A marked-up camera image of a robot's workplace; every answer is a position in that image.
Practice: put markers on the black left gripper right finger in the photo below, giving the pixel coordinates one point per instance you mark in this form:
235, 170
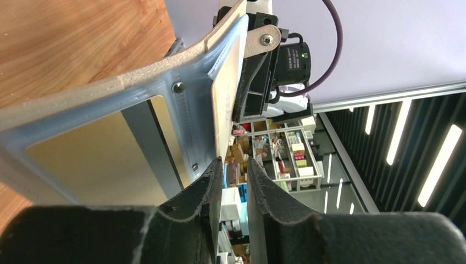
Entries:
412, 237

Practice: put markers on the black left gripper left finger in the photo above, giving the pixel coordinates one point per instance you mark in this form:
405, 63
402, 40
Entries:
184, 229

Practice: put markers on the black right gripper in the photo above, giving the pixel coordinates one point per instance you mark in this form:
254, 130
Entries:
257, 75

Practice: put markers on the white card holder wallet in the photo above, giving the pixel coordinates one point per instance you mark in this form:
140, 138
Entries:
48, 47

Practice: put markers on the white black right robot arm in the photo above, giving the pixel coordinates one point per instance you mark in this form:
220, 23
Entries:
293, 67

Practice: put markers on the white storage shelf background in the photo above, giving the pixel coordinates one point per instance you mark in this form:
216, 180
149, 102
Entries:
273, 163

